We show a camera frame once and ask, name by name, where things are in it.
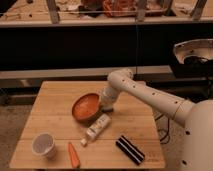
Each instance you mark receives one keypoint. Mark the wooden table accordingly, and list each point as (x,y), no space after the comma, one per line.
(52,113)

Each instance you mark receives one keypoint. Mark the white paper cup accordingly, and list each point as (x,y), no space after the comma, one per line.
(44,145)

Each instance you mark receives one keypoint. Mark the orange carrot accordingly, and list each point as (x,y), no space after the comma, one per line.
(75,162)

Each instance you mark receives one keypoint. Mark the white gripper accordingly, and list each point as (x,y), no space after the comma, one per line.
(108,97)

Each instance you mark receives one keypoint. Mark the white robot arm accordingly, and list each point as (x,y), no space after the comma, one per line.
(195,118)

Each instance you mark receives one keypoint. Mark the orange ceramic bowl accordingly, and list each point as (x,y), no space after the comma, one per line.
(86,107)

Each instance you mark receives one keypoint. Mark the white robot base shell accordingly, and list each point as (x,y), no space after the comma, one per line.
(202,48)

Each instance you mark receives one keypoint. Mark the clear plastic bottle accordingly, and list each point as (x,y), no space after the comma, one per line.
(95,129)

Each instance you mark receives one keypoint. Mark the orange basket on shelf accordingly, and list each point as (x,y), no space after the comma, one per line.
(119,8)

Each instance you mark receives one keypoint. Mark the black rectangular box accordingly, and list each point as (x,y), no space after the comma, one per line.
(131,151)

